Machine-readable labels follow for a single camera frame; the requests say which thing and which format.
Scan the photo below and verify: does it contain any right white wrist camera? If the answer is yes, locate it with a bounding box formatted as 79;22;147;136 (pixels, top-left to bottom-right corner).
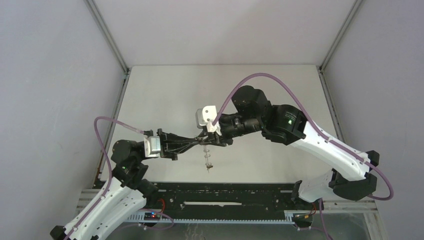
195;105;222;136

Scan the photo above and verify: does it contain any white cable duct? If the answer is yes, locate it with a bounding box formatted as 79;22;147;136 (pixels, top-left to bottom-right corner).
123;211;294;225

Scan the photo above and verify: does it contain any right aluminium frame post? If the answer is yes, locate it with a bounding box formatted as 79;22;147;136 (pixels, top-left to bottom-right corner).
319;0;365;72

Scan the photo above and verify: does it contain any left aluminium frame post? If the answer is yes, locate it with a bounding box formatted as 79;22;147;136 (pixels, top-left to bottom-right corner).
84;0;130;75

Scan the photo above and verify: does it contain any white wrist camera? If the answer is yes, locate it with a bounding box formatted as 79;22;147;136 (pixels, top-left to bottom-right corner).
195;105;222;136
143;130;162;158

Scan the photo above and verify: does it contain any aluminium frame post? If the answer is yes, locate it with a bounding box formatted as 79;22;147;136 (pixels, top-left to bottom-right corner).
84;0;130;75
319;0;365;72

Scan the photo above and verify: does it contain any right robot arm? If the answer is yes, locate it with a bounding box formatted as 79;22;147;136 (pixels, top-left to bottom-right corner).
195;85;380;209

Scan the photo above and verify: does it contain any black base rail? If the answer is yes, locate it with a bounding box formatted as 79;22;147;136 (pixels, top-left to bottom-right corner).
132;181;324;221

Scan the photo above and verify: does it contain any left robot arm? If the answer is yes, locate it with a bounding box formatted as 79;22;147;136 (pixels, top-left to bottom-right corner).
50;129;201;240

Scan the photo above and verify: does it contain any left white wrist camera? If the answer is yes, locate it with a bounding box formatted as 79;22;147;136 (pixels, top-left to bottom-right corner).
143;130;162;158

